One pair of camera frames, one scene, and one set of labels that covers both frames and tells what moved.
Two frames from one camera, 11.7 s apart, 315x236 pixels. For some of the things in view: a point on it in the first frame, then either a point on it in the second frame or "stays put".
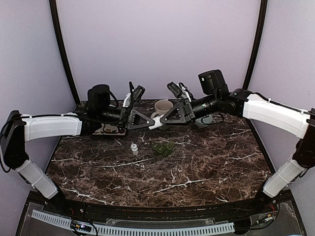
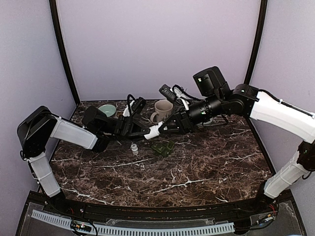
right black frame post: x=260 y=28 stays put
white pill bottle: x=157 y=123 to x=154 y=132
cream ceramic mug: x=162 y=107 stays put
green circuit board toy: x=164 y=149 stays put
